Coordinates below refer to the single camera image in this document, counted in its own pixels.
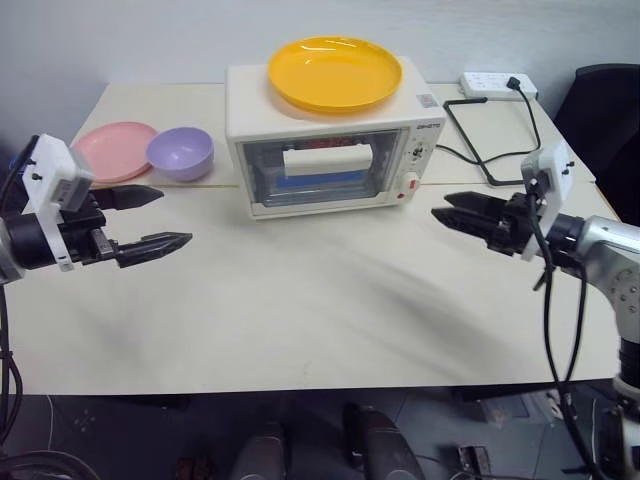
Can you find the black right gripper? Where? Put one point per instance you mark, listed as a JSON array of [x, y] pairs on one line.
[[515, 227]]

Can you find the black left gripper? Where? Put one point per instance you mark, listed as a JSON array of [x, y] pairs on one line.
[[82, 237]]

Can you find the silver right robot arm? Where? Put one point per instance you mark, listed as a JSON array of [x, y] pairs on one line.
[[607, 260]]

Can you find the white toaster oven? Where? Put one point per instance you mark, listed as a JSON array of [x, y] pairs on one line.
[[320, 127]]

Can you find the purple plastic bowl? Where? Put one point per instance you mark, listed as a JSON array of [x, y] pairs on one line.
[[181, 152]]

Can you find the pink plastic plate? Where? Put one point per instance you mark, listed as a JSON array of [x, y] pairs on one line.
[[112, 147]]

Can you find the white power strip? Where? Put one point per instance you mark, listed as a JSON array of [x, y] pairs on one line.
[[492, 84]]

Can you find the black office chair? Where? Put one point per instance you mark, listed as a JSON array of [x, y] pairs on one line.
[[605, 130]]

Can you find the yellow plastic plate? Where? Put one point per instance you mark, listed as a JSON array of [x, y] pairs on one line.
[[334, 70]]

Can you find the dark rounded shape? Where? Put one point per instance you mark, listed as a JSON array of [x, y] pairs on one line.
[[382, 445]]

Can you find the grey rounded shape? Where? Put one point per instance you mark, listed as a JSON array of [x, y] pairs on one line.
[[260, 457]]

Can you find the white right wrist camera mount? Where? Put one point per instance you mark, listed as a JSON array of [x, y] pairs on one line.
[[552, 170]]

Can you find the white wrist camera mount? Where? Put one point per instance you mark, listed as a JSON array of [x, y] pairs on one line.
[[50, 165], [552, 170]]

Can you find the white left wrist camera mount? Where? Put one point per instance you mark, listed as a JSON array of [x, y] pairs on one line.
[[50, 165]]

